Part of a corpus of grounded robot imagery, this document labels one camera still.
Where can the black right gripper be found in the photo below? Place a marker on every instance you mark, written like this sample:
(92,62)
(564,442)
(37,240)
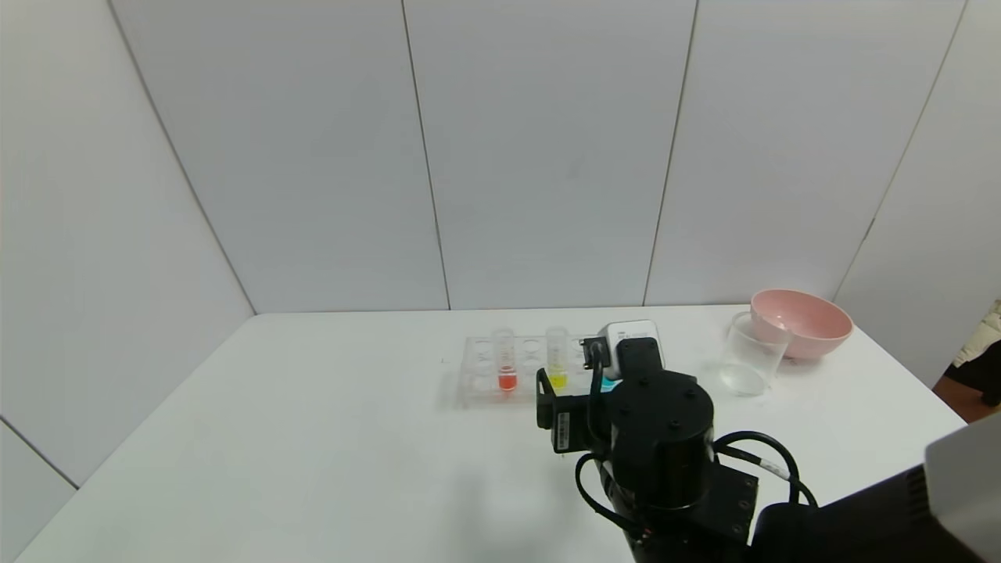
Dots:
(561,422)

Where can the test tube with yellow pigment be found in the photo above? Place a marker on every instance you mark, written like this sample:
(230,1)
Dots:
(557,378)

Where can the test tube with blue pigment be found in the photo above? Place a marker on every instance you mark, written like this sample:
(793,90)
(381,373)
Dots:
(609,384)

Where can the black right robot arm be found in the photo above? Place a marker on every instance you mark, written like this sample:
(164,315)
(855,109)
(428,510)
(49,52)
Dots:
(661,438)

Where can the test tube with red pigment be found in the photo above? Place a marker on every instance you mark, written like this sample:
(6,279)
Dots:
(506,381)

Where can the clear plastic test tube rack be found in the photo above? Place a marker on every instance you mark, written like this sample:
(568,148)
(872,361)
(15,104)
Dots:
(481,375)

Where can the clear glass beaker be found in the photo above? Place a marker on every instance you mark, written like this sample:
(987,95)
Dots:
(751,360)

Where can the pink bowl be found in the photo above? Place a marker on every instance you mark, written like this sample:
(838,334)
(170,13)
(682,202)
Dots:
(809,324)

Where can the beige and black background bundle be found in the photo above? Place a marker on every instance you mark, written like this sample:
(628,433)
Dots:
(977,360)

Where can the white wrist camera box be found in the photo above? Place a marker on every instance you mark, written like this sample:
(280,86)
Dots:
(637,336)

